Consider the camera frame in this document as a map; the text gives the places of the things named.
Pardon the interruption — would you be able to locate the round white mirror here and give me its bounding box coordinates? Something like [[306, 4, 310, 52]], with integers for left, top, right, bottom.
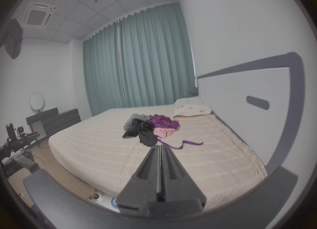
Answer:
[[29, 92, 46, 113]]

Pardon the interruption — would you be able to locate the black cable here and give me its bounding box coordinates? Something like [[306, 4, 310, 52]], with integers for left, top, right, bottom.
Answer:
[[32, 146, 50, 171]]

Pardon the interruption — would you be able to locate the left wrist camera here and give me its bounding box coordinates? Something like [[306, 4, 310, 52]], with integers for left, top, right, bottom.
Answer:
[[5, 123, 15, 140]]

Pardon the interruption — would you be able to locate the black T-shirt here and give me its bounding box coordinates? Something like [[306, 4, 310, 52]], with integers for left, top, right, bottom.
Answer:
[[122, 120, 158, 147]]

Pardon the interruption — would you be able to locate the white printed pillow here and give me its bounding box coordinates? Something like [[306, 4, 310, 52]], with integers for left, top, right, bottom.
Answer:
[[173, 97, 212, 118]]

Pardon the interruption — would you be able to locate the purple satin garment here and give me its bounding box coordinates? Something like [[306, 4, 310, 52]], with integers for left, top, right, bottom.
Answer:
[[150, 114, 204, 150]]

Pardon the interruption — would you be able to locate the blue-green curtain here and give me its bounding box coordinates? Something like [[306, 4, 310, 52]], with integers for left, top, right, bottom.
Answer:
[[82, 21, 127, 117], [119, 2, 196, 108]]

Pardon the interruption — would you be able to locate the dark chest of drawers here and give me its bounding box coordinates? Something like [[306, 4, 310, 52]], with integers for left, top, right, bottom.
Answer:
[[42, 109, 82, 137]]

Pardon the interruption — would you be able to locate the pink garment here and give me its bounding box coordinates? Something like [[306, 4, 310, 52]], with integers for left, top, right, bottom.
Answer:
[[153, 127, 177, 139]]

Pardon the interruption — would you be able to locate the dark dressing table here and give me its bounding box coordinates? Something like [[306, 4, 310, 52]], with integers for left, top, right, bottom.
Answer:
[[26, 108, 59, 147]]

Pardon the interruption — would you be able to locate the grey garment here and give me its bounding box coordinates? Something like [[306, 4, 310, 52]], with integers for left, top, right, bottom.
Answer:
[[124, 114, 153, 130]]

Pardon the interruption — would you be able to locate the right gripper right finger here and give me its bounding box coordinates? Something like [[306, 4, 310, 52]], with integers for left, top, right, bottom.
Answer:
[[160, 144, 207, 211]]

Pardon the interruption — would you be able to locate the bed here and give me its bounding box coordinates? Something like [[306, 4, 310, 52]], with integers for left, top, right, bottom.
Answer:
[[48, 52, 304, 211]]

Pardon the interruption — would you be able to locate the ceiling air conditioner vent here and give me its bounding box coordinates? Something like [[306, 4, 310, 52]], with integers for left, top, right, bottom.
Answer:
[[22, 2, 58, 30]]

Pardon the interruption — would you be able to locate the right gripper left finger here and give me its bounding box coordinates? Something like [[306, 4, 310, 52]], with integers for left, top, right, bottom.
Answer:
[[116, 145, 162, 215]]

